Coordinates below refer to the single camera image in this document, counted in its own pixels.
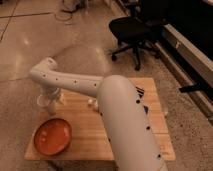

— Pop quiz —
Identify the orange ceramic bowl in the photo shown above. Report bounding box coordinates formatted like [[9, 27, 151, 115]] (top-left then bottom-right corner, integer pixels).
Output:
[[33, 118, 72, 156]]

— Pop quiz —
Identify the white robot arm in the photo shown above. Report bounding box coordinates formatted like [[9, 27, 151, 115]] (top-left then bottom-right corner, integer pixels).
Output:
[[29, 58, 168, 171]]

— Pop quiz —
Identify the white plastic bottle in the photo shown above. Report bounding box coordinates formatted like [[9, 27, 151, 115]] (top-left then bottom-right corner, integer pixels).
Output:
[[88, 99, 99, 111]]

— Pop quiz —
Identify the wooden folding table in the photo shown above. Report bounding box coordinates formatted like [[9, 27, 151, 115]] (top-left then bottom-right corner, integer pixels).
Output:
[[25, 78, 175, 171]]

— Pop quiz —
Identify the black office chair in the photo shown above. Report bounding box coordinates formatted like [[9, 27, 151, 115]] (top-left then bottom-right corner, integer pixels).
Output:
[[109, 0, 169, 71]]

